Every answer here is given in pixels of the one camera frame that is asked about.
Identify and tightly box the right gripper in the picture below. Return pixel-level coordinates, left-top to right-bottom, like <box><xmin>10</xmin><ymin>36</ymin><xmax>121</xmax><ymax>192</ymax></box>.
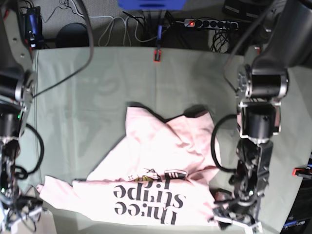
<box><xmin>0</xmin><ymin>195</ymin><xmax>44</xmax><ymax>232</ymax></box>

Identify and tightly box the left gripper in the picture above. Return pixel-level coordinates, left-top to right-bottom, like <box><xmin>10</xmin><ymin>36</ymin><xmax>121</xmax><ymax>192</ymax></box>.
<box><xmin>212</xmin><ymin>198</ymin><xmax>262</xmax><ymax>234</ymax></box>

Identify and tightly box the pink t-shirt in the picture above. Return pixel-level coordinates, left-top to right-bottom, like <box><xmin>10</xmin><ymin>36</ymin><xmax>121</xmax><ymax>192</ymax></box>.
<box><xmin>37</xmin><ymin>107</ymin><xmax>218</xmax><ymax>226</ymax></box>

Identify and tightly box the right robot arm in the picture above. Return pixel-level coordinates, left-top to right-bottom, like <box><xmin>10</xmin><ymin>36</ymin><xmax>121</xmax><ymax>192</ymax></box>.
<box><xmin>0</xmin><ymin>0</ymin><xmax>44</xmax><ymax>233</ymax></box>

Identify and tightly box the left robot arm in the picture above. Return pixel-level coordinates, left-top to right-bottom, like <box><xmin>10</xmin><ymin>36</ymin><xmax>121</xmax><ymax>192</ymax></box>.
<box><xmin>210</xmin><ymin>0</ymin><xmax>312</xmax><ymax>234</ymax></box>

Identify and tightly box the red side clamp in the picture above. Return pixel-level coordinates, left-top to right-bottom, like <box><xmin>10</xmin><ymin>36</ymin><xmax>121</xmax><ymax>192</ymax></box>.
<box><xmin>292</xmin><ymin>167</ymin><xmax>312</xmax><ymax>179</ymax></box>

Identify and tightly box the green table cloth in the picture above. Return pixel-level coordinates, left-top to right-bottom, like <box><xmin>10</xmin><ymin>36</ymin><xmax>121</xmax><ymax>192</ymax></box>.
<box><xmin>20</xmin><ymin>47</ymin><xmax>312</xmax><ymax>234</ymax></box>

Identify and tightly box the black round base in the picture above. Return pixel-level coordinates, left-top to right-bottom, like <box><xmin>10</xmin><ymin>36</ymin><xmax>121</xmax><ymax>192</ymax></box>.
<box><xmin>55</xmin><ymin>23</ymin><xmax>89</xmax><ymax>48</ymax></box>

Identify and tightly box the red table clamp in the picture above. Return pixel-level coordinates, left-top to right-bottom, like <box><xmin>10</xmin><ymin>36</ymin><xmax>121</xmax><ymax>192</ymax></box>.
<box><xmin>154</xmin><ymin>49</ymin><xmax>161</xmax><ymax>62</ymax></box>

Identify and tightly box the white power strip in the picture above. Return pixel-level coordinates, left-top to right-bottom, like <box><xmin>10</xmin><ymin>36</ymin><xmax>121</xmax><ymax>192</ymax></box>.
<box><xmin>183</xmin><ymin>19</ymin><xmax>239</xmax><ymax>31</ymax></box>

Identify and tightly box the blue box top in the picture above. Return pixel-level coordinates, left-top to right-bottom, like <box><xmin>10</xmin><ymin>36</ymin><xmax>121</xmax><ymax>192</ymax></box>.
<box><xmin>117</xmin><ymin>0</ymin><xmax>186</xmax><ymax>10</ymax></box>

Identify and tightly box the white cable on floor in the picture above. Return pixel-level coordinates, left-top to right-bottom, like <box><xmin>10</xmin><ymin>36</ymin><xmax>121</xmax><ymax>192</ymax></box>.
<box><xmin>58</xmin><ymin>0</ymin><xmax>156</xmax><ymax>47</ymax></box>

